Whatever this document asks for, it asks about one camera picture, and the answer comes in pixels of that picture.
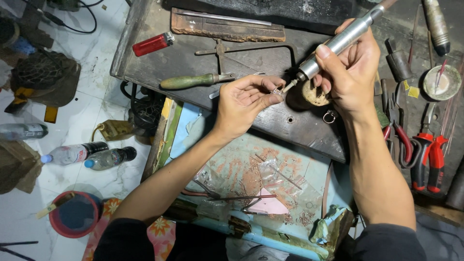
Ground person's left hand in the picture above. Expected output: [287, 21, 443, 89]
[212, 74, 287, 141]

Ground person's right hand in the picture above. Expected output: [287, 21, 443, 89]
[312, 18, 382, 119]

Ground silver rotary tool handpiece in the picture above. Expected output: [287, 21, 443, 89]
[282, 0, 398, 93]

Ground dark metal cup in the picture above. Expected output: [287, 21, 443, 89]
[384, 38, 414, 82]

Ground dark hand tools cluster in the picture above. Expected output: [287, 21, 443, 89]
[380, 78, 406, 125]

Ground round wooden bench peg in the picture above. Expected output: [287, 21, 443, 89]
[302, 80, 331, 107]

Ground light blue bench drawer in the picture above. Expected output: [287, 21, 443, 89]
[141, 97, 356, 261]

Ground yellow paper scraps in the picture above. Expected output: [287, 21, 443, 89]
[403, 79, 421, 99]

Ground rusty edged wooden block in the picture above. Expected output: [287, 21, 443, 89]
[170, 7, 286, 43]

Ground thin red tipped stick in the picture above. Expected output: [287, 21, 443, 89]
[434, 59, 449, 92]

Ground long thin metal file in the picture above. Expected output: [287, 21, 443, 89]
[174, 11, 272, 27]

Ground grey cylinder tool dark tip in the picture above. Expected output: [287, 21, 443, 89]
[422, 0, 451, 57]

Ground round white dish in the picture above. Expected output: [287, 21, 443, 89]
[422, 65, 463, 102]

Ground long copper rod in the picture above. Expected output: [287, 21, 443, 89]
[208, 194, 278, 201]

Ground black charred soldering block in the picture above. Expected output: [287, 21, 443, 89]
[162, 0, 359, 35]

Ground red lighter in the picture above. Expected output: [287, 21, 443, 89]
[132, 31, 175, 57]

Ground clear plastic bag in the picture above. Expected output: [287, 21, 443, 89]
[194, 159, 324, 227]

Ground pink paper piece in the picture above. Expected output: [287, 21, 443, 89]
[248, 188, 290, 215]

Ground red and black cutters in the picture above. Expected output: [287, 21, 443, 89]
[410, 103, 450, 194]

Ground rusty drawer latch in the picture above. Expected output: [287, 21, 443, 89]
[228, 215, 252, 239]

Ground small clear bottle blue cap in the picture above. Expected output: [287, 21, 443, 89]
[84, 146, 138, 171]

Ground grey metal cylinder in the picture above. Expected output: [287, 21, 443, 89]
[445, 155, 464, 211]

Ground plastic bottle red white label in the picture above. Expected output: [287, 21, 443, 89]
[40, 141, 109, 167]

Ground person's dark clothing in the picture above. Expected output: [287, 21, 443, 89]
[93, 217, 428, 261]

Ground dark mesh cap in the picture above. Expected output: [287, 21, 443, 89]
[10, 50, 82, 108]

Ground red plastic bucket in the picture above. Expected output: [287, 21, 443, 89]
[49, 191, 104, 239]

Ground clear plastic bottle green label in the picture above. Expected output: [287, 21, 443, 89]
[0, 123, 49, 141]

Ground black sticks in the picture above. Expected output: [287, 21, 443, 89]
[0, 240, 39, 261]

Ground green handled jeweler's saw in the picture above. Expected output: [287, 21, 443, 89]
[160, 38, 299, 91]

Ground thin metal wire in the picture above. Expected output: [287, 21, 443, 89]
[255, 154, 304, 190]

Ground red handled pliers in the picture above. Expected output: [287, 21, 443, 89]
[382, 98, 414, 169]

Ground black wire motor unit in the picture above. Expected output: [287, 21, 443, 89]
[120, 80, 166, 137]

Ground bundle of thin metal wires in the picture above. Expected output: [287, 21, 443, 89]
[440, 54, 464, 157]

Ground black cable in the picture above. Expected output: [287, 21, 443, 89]
[21, 0, 106, 35]

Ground wooden handled brush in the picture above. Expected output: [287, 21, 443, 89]
[35, 192, 76, 220]

